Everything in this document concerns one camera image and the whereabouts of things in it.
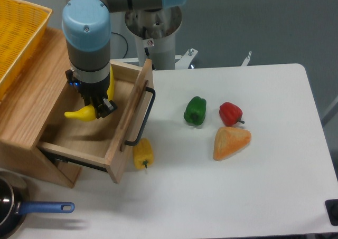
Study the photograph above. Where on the orange triangular toy sandwich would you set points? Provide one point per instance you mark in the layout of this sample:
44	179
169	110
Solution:
229	140

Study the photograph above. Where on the yellow toy bell pepper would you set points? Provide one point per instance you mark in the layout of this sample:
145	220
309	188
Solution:
143	155

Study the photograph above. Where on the wooden drawer cabinet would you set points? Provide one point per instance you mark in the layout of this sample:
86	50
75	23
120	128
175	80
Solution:
25	110

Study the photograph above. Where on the yellow toy banana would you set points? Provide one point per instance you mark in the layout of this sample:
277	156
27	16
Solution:
87	113

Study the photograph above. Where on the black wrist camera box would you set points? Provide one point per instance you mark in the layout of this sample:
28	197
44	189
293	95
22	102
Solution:
69	76

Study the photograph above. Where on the open wooden top drawer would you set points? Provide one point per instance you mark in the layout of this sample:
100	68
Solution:
104	144

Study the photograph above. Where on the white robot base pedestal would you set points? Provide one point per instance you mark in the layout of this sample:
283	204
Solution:
155	32

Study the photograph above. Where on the red toy bell pepper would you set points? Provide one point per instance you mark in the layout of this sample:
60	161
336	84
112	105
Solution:
230	114

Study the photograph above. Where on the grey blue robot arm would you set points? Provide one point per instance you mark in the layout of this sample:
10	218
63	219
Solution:
87	30

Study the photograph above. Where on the green toy bell pepper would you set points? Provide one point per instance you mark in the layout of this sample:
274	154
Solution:
195	111

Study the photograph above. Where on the yellow plastic basket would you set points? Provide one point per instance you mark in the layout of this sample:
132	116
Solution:
22	27

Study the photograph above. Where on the black clamp at table edge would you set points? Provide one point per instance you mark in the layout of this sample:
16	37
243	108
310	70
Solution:
331	208

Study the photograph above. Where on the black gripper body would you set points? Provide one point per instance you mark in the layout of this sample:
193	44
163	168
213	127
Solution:
96	90

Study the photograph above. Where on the black pan blue handle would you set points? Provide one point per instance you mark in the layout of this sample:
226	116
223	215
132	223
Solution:
16	204

